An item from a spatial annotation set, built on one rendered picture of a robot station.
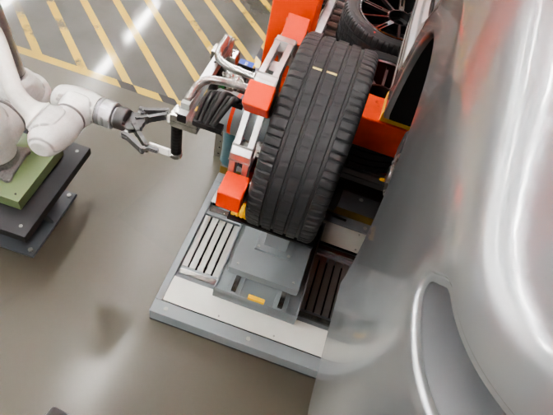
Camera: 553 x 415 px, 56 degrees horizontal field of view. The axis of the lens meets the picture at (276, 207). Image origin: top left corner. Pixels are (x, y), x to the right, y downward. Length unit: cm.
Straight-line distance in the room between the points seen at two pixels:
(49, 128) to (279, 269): 105
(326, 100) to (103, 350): 134
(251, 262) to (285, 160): 81
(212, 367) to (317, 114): 118
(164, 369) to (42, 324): 52
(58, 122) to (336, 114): 81
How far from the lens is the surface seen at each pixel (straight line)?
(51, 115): 169
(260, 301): 214
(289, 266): 219
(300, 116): 144
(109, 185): 265
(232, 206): 154
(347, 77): 151
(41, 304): 236
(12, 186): 226
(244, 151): 151
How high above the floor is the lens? 208
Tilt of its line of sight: 52 degrees down
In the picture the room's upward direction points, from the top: 17 degrees clockwise
